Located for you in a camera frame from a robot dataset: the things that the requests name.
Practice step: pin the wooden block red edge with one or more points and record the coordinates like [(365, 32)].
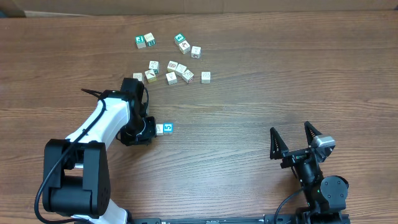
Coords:
[(188, 76)]

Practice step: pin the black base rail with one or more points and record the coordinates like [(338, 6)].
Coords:
[(266, 219)]

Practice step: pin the wooden letter A block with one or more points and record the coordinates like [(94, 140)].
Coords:
[(159, 129)]

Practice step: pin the plain wooden block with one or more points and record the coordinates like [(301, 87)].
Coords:
[(180, 69)]

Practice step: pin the wooden block red front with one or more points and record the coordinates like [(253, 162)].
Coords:
[(138, 76)]

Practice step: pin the wooden block brown drawing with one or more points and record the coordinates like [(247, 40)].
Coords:
[(172, 66)]

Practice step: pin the wooden block red drawing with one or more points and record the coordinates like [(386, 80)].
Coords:
[(184, 47)]

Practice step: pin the cardboard sheet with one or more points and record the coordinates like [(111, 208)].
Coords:
[(20, 8)]

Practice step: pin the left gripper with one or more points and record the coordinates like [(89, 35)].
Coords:
[(151, 130)]

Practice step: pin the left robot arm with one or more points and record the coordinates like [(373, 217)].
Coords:
[(76, 182)]

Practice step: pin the green top wooden block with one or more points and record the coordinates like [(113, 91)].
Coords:
[(140, 41)]

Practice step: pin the wooden block green side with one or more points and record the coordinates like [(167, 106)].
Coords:
[(149, 39)]

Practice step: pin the wooden block rightmost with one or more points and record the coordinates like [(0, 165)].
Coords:
[(206, 77)]

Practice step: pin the wooden block yellow side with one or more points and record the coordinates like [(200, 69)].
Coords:
[(150, 75)]

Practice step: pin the wooden block bulb drawing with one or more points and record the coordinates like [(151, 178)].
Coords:
[(171, 78)]

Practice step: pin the wooden block red side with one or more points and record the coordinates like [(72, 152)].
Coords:
[(196, 52)]

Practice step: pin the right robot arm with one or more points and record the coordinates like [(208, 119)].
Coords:
[(325, 196)]

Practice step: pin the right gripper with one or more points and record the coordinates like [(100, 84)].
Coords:
[(279, 148)]

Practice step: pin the green number four block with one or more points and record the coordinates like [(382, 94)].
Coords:
[(179, 38)]

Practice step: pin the blue number five block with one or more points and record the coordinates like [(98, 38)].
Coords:
[(168, 128)]

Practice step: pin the wooden block teal side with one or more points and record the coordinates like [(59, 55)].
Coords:
[(154, 65)]

